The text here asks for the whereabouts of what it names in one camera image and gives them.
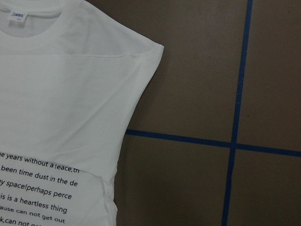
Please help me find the white long-sleeve printed shirt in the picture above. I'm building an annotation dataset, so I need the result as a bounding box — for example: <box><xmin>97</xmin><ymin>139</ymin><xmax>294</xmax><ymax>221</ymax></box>
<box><xmin>0</xmin><ymin>0</ymin><xmax>164</xmax><ymax>226</ymax></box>

